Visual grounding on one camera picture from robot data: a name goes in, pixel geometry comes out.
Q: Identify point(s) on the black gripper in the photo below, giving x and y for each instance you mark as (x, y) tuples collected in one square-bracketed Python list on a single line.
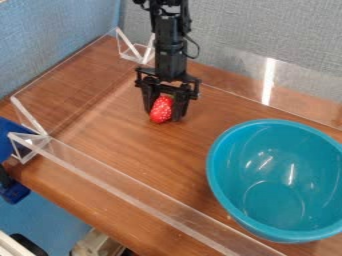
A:
[(168, 78)]

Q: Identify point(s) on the red toy strawberry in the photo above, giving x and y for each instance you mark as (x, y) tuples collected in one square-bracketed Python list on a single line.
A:
[(161, 109)]

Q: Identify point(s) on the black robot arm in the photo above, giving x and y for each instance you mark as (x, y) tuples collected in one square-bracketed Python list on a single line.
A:
[(169, 21)]

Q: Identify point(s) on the blue plastic bowl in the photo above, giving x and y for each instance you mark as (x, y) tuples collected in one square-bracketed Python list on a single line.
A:
[(273, 172)]

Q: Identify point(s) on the blue table clamp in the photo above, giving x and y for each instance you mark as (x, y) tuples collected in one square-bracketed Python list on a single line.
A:
[(12, 190)]

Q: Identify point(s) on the white object under table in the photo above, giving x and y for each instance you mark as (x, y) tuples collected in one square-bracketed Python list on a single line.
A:
[(96, 244)]

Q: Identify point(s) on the white black object bottom left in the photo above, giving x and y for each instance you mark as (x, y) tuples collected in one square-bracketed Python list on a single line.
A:
[(17, 245)]

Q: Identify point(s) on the clear acrylic left wall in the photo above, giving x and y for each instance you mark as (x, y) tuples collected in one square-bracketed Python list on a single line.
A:
[(56, 97)]

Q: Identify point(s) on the clear acrylic wall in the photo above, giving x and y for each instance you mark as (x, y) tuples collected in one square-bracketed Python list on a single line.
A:
[(56, 97), (213, 234), (280, 85)]

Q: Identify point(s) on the clear acrylic front wall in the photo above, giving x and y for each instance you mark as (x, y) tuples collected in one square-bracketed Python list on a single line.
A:
[(213, 234)]

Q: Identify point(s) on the clear acrylic back wall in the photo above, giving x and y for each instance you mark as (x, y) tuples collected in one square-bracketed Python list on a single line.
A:
[(280, 85)]

